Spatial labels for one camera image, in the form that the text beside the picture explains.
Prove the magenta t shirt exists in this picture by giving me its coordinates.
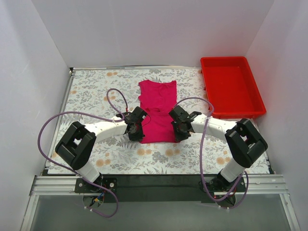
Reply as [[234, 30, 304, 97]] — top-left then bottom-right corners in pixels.
[[139, 80, 177, 144]]

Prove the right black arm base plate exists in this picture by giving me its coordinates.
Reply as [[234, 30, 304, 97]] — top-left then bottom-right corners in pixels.
[[205, 177, 246, 193]]

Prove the red plastic bin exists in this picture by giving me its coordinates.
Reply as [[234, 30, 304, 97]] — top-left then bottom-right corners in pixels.
[[200, 56, 266, 119]]

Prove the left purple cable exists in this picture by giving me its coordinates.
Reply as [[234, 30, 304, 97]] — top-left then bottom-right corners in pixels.
[[38, 88, 132, 218]]

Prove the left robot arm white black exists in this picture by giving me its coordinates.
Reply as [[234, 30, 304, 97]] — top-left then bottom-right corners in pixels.
[[55, 106, 147, 193]]

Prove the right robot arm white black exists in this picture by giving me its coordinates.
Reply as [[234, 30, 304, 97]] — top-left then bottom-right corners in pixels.
[[169, 105, 268, 191]]

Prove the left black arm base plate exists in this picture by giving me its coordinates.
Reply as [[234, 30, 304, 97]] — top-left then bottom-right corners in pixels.
[[74, 177, 118, 193]]

